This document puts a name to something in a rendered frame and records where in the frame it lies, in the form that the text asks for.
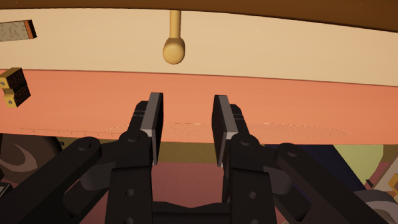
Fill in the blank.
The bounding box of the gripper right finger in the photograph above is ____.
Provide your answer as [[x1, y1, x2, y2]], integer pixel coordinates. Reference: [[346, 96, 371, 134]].
[[211, 94, 389, 224]]

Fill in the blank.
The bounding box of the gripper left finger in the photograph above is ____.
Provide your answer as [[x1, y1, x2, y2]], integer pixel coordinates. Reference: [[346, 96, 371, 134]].
[[0, 92, 164, 224]]

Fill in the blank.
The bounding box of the beige box with gold fitting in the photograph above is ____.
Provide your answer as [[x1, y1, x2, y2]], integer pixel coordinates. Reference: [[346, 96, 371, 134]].
[[365, 153, 398, 205]]

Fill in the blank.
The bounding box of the grey block with orange end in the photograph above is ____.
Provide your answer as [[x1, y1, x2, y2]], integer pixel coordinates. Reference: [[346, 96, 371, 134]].
[[0, 19, 38, 43]]

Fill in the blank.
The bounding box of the dark block with brass end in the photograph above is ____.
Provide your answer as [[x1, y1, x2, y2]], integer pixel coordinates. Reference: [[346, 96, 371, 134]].
[[0, 67, 27, 90], [3, 84, 31, 109]]

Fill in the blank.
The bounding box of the grey round dish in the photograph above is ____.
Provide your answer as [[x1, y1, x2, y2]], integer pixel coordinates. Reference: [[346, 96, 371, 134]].
[[352, 188, 398, 224]]

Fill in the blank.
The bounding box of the dark blue sheet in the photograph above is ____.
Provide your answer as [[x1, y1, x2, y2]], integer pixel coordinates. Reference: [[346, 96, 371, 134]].
[[264, 143, 369, 192]]

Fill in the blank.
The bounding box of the salmon flat panel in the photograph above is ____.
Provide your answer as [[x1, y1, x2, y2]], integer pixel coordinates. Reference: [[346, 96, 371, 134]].
[[0, 69, 398, 146]]

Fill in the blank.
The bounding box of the dark brown round bowl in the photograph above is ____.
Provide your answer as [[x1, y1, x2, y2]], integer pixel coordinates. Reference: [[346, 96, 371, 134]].
[[0, 133, 64, 185]]

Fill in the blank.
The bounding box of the light green sheet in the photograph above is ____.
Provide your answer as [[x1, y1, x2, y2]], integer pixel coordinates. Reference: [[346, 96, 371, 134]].
[[333, 144, 385, 185]]

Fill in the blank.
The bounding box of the tan wooden round-ended handle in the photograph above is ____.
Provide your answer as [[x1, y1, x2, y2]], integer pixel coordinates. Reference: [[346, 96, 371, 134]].
[[162, 10, 186, 65]]

